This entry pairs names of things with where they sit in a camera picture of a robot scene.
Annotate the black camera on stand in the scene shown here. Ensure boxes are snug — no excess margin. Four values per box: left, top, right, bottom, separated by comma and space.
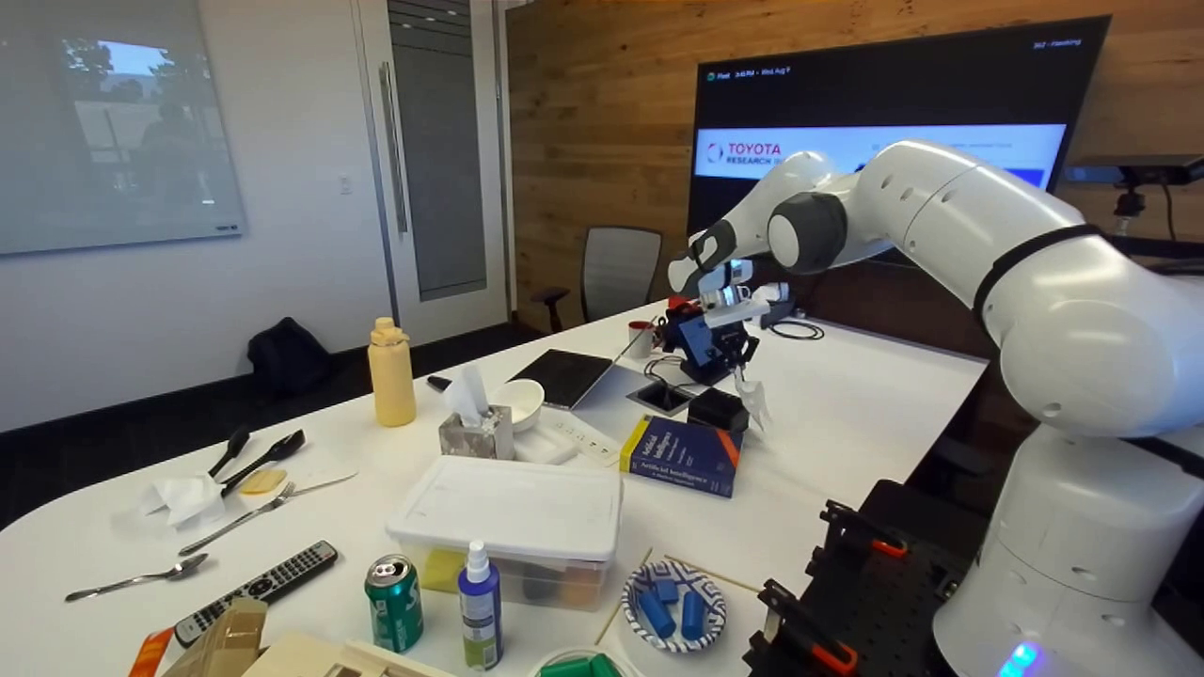
1057, 154, 1204, 236

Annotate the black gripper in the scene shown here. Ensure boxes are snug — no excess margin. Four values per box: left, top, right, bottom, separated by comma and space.
665, 292, 755, 383

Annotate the white cloth on table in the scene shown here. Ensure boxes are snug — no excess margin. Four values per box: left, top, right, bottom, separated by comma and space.
111, 475, 224, 539

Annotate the blue textbook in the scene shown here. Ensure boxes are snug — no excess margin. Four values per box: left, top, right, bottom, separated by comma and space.
616, 417, 741, 496

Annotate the grey tissue box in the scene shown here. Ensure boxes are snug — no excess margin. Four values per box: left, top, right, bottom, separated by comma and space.
440, 363, 513, 457

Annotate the black orange clamp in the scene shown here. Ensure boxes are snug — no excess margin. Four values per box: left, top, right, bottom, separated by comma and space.
819, 499, 908, 559
759, 577, 860, 677

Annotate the black backpack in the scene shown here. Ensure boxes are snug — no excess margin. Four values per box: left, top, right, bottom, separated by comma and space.
247, 314, 330, 393

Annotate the blue spray bottle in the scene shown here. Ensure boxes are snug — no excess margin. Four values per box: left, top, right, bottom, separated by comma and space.
459, 542, 505, 670

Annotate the blue patterned plate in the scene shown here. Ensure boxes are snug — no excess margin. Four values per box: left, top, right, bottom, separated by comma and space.
622, 555, 727, 655

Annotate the silver laptop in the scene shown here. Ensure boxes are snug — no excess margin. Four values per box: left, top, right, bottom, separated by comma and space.
518, 349, 687, 435

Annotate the wooden shape sorter box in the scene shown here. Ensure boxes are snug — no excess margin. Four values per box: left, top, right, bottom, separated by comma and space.
160, 600, 450, 677

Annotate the white plate green item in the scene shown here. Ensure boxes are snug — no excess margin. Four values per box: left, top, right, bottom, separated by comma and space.
529, 645, 642, 677

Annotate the black remote control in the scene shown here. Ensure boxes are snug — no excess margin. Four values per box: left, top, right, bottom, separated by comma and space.
174, 542, 340, 645

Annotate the tan water bottle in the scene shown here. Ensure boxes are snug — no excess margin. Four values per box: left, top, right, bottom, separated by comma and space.
367, 314, 417, 427

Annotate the clear plastic storage box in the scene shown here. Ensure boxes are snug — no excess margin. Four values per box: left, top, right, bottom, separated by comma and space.
387, 455, 623, 608

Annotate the grey chair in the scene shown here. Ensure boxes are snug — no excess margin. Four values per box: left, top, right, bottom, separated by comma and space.
581, 224, 663, 318

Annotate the metal spoon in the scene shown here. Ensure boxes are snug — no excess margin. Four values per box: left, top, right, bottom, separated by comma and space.
63, 554, 207, 600

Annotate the green soda can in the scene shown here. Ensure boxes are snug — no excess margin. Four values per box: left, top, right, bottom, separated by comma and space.
364, 554, 426, 655

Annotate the black spatula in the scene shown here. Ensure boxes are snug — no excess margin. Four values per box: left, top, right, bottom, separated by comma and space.
216, 427, 305, 496

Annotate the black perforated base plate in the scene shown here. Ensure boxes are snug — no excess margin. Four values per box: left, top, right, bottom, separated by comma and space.
741, 478, 1009, 677

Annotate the large wall monitor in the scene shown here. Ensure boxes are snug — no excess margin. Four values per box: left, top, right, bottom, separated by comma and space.
687, 15, 1111, 229

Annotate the wall whiteboard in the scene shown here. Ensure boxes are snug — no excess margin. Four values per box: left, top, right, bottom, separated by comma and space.
0, 0, 243, 255

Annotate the white tissue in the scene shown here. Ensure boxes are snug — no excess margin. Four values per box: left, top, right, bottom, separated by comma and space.
734, 369, 770, 435

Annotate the black power adapter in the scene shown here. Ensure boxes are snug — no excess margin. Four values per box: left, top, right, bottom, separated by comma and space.
687, 386, 747, 440

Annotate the white bowl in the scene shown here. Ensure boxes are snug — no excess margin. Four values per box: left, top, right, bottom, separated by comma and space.
488, 381, 544, 433

